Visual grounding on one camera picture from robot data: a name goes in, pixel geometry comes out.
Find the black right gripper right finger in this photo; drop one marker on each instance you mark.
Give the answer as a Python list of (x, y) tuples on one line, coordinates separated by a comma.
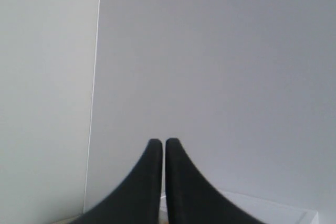
[(190, 198)]

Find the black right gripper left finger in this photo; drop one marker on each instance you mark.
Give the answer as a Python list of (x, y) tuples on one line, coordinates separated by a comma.
[(137, 198)]

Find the white plastic drawer cabinet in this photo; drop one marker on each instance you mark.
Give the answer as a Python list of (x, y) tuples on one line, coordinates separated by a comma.
[(269, 211)]

